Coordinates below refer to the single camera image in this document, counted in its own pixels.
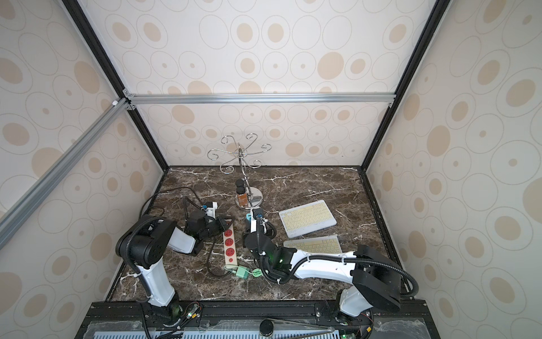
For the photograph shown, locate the green plug adapter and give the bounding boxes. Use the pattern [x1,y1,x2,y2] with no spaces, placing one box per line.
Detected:
[235,266,251,280]

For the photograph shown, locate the beige power strip red sockets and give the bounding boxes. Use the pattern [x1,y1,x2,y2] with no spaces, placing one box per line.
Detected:
[222,225,238,266]

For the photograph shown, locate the white wireless keyboard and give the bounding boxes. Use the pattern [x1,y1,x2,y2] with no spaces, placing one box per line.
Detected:
[283,235,342,254]
[279,200,337,239]

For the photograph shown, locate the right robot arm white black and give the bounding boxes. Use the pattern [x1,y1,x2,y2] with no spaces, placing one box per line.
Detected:
[244,230,419,318]

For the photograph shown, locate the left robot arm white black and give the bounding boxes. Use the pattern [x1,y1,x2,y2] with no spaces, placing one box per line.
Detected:
[116,210,233,307]

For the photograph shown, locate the amber bottle black cap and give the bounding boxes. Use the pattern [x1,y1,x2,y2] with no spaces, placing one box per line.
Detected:
[235,179,249,208]

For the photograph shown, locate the chrome mug tree stand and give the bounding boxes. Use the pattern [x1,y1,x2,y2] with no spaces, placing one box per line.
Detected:
[207,133,272,210]

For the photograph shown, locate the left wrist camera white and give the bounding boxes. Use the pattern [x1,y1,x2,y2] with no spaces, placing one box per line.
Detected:
[202,201,218,218]

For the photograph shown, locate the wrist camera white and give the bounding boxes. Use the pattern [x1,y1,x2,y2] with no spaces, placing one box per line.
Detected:
[250,208,264,233]
[202,201,218,218]

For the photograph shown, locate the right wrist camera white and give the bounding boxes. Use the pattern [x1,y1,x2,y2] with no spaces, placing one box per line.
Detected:
[250,208,264,233]

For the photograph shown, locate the black power cord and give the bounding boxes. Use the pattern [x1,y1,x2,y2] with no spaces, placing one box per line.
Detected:
[137,186,231,278]

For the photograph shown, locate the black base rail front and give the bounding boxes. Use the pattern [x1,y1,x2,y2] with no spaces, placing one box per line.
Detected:
[76,300,439,338]

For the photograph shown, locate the horizontal aluminium frame bar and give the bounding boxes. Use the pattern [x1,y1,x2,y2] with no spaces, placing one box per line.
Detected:
[127,93,396,105]

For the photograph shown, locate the left diagonal aluminium frame bar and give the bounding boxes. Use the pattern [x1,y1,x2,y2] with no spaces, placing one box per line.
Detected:
[1,97,128,247]

